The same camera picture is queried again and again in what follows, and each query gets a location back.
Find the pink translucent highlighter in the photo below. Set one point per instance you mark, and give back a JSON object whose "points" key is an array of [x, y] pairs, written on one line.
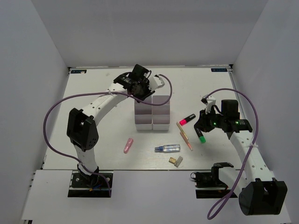
{"points": [[128, 145]]}

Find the right blue table label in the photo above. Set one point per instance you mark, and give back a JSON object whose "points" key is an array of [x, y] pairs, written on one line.
{"points": [[219, 70]]}

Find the blue table label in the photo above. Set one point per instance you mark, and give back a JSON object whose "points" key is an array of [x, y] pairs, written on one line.
{"points": [[219, 70], [78, 71]]}

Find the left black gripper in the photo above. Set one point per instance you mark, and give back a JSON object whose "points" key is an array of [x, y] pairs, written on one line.
{"points": [[148, 92]]}

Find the grey white eraser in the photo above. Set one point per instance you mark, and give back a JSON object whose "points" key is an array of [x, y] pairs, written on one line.
{"points": [[178, 161]]}

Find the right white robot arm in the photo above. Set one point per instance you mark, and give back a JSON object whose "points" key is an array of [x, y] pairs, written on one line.
{"points": [[257, 189]]}

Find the yellow slim highlighter pen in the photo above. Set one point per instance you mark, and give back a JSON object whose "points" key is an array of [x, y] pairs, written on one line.
{"points": [[181, 130]]}

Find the left white organizer box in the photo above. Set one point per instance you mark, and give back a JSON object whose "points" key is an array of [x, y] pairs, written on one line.
{"points": [[143, 116]]}

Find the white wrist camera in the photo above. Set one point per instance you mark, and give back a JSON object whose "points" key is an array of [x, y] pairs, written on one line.
{"points": [[209, 101], [156, 82]]}

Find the black green-capped highlighter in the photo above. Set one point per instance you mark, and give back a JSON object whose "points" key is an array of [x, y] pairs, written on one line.
{"points": [[200, 135]]}

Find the gold pencil sharpener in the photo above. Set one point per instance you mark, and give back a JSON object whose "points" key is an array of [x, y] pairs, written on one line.
{"points": [[172, 160]]}

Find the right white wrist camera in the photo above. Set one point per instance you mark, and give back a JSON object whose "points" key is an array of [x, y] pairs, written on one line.
{"points": [[209, 101]]}

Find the left blue table label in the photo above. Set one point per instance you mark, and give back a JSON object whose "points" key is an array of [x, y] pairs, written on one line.
{"points": [[78, 71]]}

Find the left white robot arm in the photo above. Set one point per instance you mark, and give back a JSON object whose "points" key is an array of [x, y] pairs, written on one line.
{"points": [[82, 123]]}

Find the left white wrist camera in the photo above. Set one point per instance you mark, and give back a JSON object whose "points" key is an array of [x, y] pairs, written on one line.
{"points": [[156, 82]]}

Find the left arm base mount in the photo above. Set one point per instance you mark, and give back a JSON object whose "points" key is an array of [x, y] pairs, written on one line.
{"points": [[94, 187]]}

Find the clear blue-capped spray bottle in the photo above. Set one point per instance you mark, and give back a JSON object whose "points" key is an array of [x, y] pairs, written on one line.
{"points": [[174, 148]]}

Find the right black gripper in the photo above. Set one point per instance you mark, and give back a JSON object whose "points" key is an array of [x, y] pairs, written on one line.
{"points": [[202, 123]]}

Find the black pink-capped highlighter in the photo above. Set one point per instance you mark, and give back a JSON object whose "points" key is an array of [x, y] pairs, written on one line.
{"points": [[187, 119]]}

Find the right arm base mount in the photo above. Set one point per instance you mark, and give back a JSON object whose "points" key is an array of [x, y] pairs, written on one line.
{"points": [[208, 185]]}

